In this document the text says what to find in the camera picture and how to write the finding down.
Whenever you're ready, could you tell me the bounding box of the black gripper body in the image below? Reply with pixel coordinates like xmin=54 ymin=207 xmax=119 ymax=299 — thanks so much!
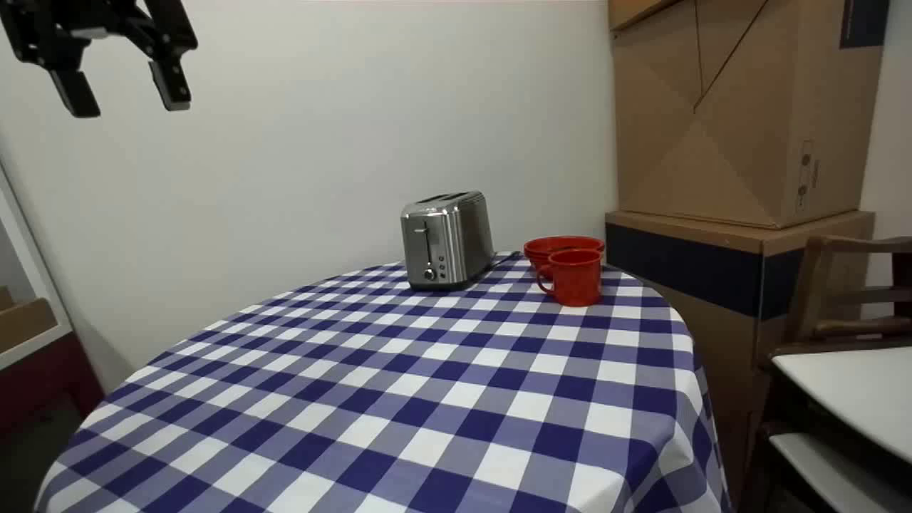
xmin=0 ymin=0 xmax=204 ymax=73

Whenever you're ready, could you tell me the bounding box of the stainless steel toaster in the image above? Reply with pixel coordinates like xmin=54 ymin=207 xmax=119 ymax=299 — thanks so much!
xmin=399 ymin=187 xmax=500 ymax=293

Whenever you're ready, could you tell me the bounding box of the dark red cabinet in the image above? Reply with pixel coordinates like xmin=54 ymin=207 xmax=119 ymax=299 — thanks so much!
xmin=0 ymin=327 xmax=105 ymax=442

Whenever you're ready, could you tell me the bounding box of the blue white checkered tablecloth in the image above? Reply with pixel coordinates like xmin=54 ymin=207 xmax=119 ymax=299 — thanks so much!
xmin=33 ymin=249 xmax=735 ymax=513

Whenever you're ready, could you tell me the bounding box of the red bowl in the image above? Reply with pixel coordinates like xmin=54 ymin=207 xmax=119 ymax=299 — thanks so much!
xmin=521 ymin=233 xmax=607 ymax=280

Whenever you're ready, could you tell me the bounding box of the red mug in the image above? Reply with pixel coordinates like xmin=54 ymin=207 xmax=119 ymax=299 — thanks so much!
xmin=533 ymin=246 xmax=607 ymax=311

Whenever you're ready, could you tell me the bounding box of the large plain cardboard box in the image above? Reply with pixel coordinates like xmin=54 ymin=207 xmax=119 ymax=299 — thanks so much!
xmin=607 ymin=0 xmax=892 ymax=230

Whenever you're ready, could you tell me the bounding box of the cardboard box with blue stripe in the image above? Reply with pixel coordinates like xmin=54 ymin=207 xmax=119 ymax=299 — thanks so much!
xmin=604 ymin=207 xmax=879 ymax=484

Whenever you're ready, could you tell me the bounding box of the dark wooden chair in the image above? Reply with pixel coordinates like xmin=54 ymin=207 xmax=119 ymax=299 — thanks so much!
xmin=752 ymin=230 xmax=912 ymax=374

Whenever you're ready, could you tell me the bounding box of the white top side table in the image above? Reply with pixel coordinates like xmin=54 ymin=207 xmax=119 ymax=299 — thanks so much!
xmin=742 ymin=343 xmax=912 ymax=513

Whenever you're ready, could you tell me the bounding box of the dark blue wall poster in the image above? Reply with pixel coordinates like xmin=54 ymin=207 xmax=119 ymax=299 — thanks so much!
xmin=839 ymin=0 xmax=892 ymax=51

